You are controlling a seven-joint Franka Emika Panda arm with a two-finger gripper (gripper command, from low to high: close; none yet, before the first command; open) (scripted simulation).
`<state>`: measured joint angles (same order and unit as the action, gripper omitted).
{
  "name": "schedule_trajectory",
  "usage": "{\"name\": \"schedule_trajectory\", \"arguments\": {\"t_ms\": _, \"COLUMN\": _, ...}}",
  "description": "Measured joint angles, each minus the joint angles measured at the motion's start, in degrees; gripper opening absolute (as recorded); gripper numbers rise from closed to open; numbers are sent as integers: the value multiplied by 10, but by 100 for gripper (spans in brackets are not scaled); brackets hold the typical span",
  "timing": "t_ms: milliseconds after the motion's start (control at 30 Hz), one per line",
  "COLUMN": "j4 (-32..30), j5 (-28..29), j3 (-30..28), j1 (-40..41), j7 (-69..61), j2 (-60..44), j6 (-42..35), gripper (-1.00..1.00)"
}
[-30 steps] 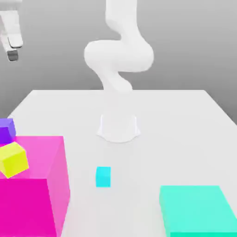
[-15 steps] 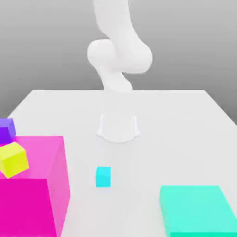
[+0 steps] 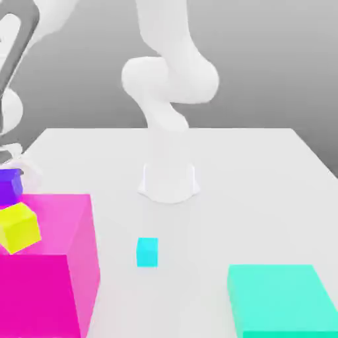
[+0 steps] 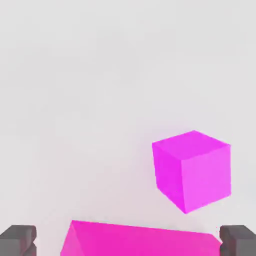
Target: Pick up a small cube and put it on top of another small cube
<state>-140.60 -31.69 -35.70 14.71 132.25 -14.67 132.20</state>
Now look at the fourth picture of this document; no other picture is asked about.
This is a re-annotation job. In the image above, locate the small magenta cube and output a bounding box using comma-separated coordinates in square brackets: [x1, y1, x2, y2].
[59, 219, 223, 256]
[151, 129, 232, 215]

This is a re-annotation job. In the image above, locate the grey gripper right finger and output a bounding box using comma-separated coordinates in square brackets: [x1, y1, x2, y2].
[219, 224, 256, 256]

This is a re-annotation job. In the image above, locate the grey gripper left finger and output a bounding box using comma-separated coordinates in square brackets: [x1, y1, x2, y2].
[0, 225, 38, 256]

